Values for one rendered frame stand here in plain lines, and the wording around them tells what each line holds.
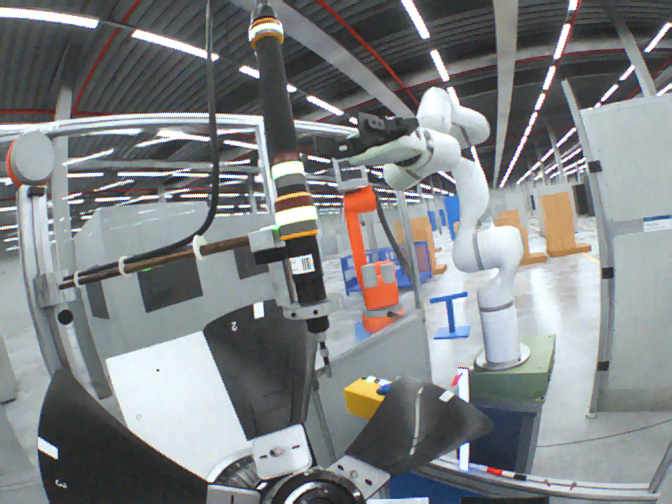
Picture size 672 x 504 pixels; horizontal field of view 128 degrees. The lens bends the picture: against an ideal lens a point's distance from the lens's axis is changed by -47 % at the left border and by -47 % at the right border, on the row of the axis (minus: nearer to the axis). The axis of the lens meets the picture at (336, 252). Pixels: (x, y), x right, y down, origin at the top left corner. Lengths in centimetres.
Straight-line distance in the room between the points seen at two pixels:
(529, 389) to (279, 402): 75
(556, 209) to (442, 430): 803
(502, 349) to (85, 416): 99
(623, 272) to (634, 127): 85
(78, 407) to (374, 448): 41
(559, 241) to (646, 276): 652
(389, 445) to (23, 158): 100
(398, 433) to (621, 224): 176
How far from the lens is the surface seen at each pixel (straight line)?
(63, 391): 41
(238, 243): 36
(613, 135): 203
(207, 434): 65
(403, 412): 56
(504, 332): 97
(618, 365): 229
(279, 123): 34
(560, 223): 846
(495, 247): 90
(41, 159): 93
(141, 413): 67
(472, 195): 94
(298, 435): 42
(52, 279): 74
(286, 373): 45
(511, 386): 99
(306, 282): 32
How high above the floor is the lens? 152
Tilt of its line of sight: 3 degrees down
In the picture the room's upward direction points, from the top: 11 degrees counter-clockwise
